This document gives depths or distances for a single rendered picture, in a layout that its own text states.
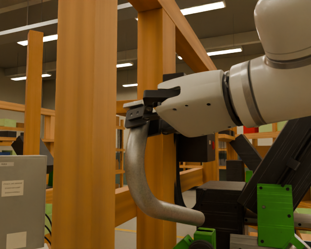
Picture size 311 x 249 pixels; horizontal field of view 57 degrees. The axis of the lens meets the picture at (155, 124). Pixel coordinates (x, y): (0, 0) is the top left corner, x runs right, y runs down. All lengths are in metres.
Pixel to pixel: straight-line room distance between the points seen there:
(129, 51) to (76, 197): 9.15
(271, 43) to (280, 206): 0.84
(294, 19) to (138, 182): 0.29
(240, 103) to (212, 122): 0.06
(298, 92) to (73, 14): 0.45
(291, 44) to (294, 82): 0.04
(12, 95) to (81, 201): 12.74
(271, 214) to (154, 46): 0.69
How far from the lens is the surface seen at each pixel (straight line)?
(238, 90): 0.35
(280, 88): 0.34
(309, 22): 0.31
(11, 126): 9.11
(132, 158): 0.43
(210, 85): 0.36
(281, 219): 1.11
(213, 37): 8.77
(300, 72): 0.33
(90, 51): 0.57
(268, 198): 1.11
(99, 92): 0.57
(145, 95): 0.39
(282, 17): 0.31
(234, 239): 1.13
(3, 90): 12.99
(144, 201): 0.45
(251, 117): 0.36
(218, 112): 0.38
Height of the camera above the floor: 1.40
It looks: 5 degrees up
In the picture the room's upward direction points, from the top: straight up
